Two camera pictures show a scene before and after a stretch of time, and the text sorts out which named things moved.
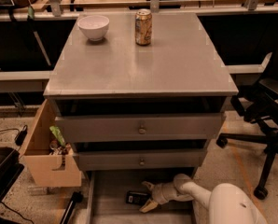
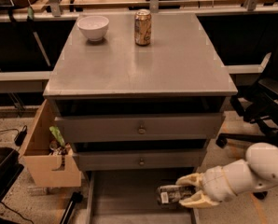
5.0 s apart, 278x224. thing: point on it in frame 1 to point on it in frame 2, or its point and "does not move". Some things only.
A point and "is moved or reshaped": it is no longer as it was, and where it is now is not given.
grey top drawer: (140, 127) does not move
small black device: (138, 198) is moved or reshaped
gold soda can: (144, 27) does not move
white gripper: (159, 193) to (214, 183)
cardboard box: (44, 169) does not move
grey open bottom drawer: (106, 200) does not move
